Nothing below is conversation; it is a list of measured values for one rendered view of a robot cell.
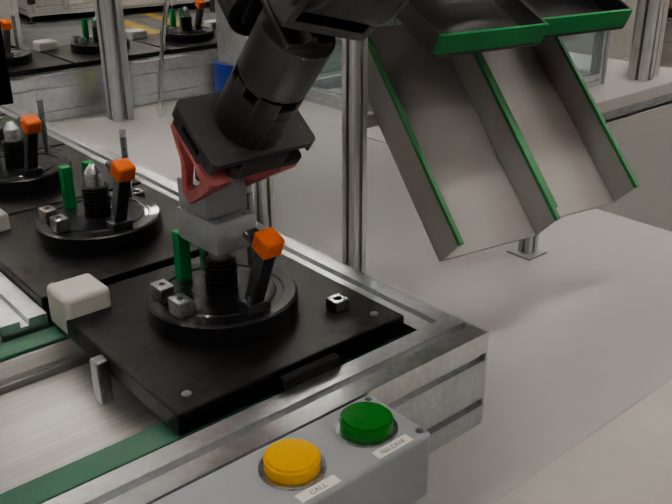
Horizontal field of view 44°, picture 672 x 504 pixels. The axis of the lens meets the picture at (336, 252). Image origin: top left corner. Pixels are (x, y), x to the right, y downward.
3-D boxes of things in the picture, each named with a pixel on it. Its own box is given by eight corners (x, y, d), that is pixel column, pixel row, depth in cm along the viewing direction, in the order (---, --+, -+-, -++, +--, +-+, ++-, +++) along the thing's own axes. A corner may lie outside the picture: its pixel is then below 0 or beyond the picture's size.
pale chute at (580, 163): (614, 203, 97) (640, 185, 94) (531, 225, 91) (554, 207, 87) (514, 10, 105) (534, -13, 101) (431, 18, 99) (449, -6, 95)
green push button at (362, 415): (403, 439, 62) (404, 416, 61) (364, 461, 59) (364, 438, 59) (367, 415, 65) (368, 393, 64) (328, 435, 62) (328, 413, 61)
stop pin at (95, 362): (114, 399, 71) (109, 360, 70) (101, 404, 71) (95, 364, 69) (107, 392, 72) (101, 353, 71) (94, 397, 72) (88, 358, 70)
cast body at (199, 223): (258, 244, 73) (254, 168, 70) (217, 258, 71) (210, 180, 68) (206, 219, 79) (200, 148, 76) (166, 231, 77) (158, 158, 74)
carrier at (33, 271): (247, 250, 94) (241, 145, 89) (44, 316, 80) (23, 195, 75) (144, 196, 111) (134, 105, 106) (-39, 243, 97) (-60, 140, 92)
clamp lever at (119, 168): (131, 222, 90) (137, 166, 85) (114, 226, 89) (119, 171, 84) (115, 202, 92) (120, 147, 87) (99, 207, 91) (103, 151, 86)
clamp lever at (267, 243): (269, 303, 72) (286, 239, 68) (250, 310, 71) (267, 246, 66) (247, 277, 74) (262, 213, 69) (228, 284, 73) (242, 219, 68)
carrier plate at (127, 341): (404, 333, 77) (404, 313, 76) (179, 437, 63) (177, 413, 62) (254, 254, 93) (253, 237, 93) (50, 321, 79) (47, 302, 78)
